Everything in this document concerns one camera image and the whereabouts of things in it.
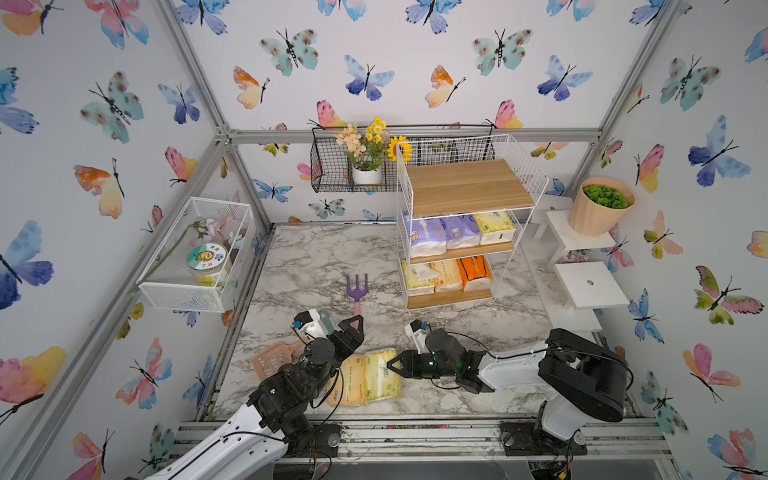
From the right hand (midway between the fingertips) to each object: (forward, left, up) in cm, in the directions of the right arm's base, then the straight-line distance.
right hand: (389, 367), depth 79 cm
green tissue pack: (-3, +2, -1) cm, 4 cm away
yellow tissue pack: (-4, +9, -2) cm, 10 cm away
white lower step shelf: (+23, -55, +8) cm, 60 cm away
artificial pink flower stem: (+23, +47, +26) cm, 58 cm away
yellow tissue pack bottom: (+30, -18, -2) cm, 35 cm away
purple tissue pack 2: (+29, -17, +22) cm, 40 cm away
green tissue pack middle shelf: (+30, -26, +23) cm, 46 cm away
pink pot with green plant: (+36, -53, +27) cm, 69 cm away
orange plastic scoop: (+2, +35, -6) cm, 35 cm away
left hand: (+7, +8, +11) cm, 15 cm away
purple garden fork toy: (+26, +13, -7) cm, 30 cm away
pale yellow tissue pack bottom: (+30, -7, -1) cm, 31 cm away
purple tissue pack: (+25, -8, +23) cm, 35 cm away
